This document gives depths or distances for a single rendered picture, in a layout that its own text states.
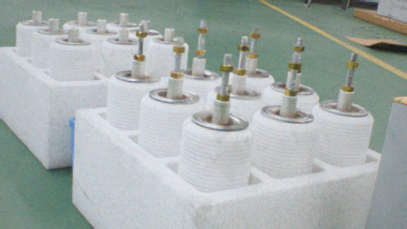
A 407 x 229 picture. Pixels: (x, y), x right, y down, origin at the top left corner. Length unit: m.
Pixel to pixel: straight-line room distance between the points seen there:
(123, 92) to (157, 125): 0.12
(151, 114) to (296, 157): 0.21
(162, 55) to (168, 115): 0.49
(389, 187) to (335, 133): 0.14
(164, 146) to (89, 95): 0.39
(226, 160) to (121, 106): 0.25
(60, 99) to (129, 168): 0.37
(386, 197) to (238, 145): 0.20
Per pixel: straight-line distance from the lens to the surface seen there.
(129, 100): 0.85
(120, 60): 1.18
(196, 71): 0.94
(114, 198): 0.83
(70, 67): 1.13
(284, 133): 0.73
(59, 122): 1.12
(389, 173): 0.72
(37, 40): 1.25
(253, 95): 0.85
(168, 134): 0.76
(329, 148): 0.83
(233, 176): 0.68
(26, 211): 0.99
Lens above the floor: 0.46
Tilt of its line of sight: 17 degrees down
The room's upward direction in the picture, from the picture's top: 7 degrees clockwise
